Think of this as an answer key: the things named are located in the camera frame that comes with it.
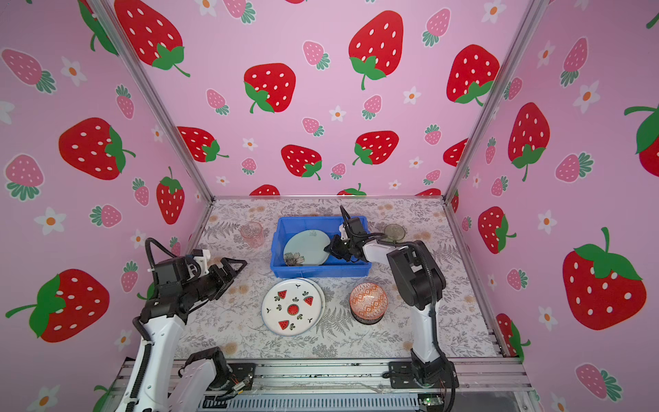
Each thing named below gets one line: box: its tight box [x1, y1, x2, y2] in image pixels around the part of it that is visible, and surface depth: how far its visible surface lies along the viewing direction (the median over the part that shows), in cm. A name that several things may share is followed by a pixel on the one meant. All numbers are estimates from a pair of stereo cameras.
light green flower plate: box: [283, 229, 332, 267], surface depth 104 cm
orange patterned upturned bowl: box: [349, 282, 389, 326], surface depth 82 cm
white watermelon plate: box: [260, 278, 327, 337], surface depth 88 cm
